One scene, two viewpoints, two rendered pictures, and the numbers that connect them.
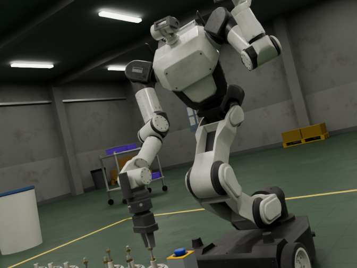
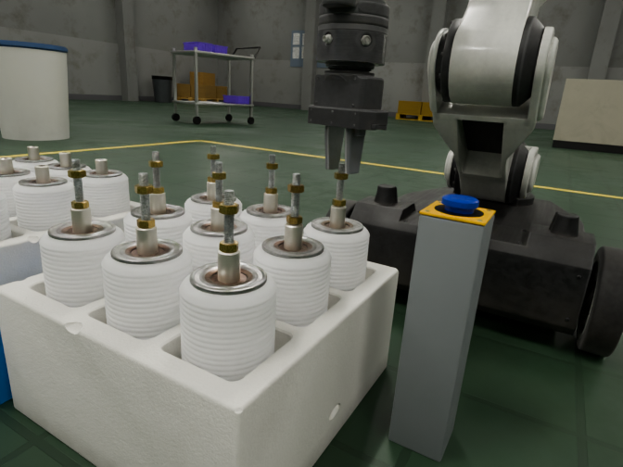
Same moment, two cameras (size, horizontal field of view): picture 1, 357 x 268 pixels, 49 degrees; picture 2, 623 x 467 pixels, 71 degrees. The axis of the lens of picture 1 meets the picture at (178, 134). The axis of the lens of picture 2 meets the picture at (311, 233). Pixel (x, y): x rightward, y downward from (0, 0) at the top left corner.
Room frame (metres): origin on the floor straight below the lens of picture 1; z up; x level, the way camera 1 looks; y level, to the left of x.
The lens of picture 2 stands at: (0.88, 0.31, 0.43)
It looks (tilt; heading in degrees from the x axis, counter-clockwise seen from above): 18 degrees down; 353
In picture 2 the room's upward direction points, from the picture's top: 4 degrees clockwise
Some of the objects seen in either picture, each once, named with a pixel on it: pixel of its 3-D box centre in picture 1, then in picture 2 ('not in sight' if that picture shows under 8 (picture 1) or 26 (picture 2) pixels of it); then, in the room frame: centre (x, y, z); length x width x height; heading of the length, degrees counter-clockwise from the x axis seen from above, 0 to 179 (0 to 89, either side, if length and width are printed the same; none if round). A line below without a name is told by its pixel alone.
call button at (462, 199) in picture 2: (180, 252); (459, 206); (1.34, 0.09, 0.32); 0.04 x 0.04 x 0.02
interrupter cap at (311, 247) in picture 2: not in sight; (293, 246); (1.38, 0.27, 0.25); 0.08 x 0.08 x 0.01
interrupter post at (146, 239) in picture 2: not in sight; (146, 240); (1.36, 0.44, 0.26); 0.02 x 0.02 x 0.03
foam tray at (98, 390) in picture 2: not in sight; (220, 334); (1.45, 0.37, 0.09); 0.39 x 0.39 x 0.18; 53
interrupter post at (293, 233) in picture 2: not in sight; (293, 236); (1.38, 0.27, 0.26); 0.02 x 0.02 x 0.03
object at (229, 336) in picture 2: not in sight; (228, 357); (1.29, 0.34, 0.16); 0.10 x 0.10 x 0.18
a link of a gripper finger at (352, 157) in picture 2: (151, 239); (356, 150); (1.46, 0.19, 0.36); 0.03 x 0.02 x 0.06; 128
